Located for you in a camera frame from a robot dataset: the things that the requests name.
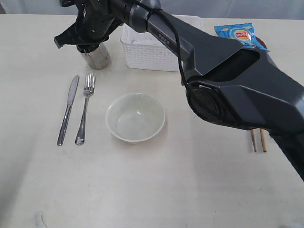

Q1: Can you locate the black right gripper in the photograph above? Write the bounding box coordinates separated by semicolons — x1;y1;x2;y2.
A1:
54;0;123;49

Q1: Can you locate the metal cup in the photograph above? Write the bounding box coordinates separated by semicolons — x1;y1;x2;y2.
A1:
76;43;111;70

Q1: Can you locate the silver fork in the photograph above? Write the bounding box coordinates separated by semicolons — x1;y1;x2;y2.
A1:
75;73;95;145

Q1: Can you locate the silver table knife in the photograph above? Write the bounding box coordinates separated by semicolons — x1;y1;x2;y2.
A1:
57;75;80;146

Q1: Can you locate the clear glass bowl with flowers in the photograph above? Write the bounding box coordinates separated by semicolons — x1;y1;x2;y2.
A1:
105;93;166;144

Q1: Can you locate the blue chips bag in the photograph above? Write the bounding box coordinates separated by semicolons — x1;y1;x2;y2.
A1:
214;23;269;52

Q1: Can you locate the brown round plate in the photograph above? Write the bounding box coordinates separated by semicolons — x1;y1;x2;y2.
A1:
255;36;267;49

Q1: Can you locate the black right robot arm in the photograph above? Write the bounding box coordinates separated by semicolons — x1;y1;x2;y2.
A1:
54;0;304;176

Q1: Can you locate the white perforated plastic basket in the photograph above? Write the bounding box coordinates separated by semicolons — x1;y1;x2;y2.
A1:
120;14;204;72

